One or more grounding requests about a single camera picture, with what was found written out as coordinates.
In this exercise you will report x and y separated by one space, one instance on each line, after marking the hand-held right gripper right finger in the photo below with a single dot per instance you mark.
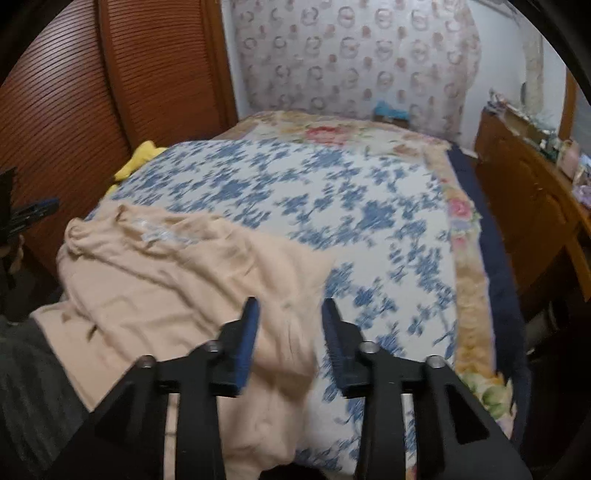
337 350

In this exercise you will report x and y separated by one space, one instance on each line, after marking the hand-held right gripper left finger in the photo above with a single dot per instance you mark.
244 346

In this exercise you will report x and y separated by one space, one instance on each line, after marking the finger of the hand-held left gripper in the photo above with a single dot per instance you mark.
39 206
30 224

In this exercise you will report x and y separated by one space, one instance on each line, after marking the peach printed t-shirt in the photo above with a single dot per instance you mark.
184 277

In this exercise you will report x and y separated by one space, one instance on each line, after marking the brown louvered wardrobe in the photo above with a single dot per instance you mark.
69 115

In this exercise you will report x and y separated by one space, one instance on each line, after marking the yellow cloth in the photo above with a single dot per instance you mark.
138 161

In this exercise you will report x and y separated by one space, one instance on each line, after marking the blue floral white blanket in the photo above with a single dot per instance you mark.
323 184

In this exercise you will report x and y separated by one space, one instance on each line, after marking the person's dark grey clothing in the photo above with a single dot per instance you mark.
32 392

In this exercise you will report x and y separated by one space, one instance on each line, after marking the navy bed sheet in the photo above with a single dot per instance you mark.
498 258

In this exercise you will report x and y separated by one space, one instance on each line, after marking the dark waste bin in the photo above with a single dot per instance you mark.
542 330

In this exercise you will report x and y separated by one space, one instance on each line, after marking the blue plastic bag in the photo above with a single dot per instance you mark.
388 110

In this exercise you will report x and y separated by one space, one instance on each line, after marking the wooden sideboard cabinet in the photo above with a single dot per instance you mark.
531 194

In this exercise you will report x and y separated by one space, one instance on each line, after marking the small purple object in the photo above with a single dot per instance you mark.
585 194

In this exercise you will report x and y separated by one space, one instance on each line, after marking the circle patterned sheer curtain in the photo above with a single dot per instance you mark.
360 55

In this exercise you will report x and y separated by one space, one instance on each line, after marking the pink bottle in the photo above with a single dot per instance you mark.
571 159

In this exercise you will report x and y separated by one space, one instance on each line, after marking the tied lace curtain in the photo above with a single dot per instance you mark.
533 69

